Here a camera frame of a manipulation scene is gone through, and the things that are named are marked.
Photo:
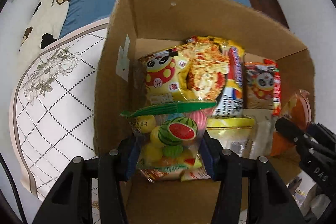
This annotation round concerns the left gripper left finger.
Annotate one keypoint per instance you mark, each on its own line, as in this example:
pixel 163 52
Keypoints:
pixel 70 199

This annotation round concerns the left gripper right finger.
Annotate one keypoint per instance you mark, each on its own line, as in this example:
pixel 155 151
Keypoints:
pixel 246 182

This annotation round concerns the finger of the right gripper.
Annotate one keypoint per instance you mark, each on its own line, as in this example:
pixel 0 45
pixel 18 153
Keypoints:
pixel 300 137
pixel 322 135

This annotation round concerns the orange snack packet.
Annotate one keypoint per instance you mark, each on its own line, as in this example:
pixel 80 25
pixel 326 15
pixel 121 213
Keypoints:
pixel 298 111

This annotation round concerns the grey translucent snack packet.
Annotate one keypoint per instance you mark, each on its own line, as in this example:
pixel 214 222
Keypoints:
pixel 263 129

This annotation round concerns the yellow translucent snack packet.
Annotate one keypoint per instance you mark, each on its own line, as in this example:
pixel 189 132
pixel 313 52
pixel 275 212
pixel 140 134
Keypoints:
pixel 236 134

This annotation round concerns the fruit candy bag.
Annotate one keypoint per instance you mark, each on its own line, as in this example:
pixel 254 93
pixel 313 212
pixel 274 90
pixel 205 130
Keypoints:
pixel 169 135

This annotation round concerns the brown red snack packet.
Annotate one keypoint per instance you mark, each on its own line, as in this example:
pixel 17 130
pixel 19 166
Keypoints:
pixel 179 174

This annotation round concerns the brown panda snack packet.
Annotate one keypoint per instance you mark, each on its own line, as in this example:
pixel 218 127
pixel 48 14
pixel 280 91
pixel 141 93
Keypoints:
pixel 259 84

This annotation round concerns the yellow instant noodle bag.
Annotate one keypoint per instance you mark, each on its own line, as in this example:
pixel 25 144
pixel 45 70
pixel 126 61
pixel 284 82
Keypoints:
pixel 216 74

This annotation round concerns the yellow panda snack packet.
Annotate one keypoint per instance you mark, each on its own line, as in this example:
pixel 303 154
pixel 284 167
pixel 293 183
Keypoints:
pixel 166 74

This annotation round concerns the bear print long pillow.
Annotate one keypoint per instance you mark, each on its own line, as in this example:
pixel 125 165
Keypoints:
pixel 44 27

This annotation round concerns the cardboard box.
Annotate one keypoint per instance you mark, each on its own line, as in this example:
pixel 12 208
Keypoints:
pixel 140 27

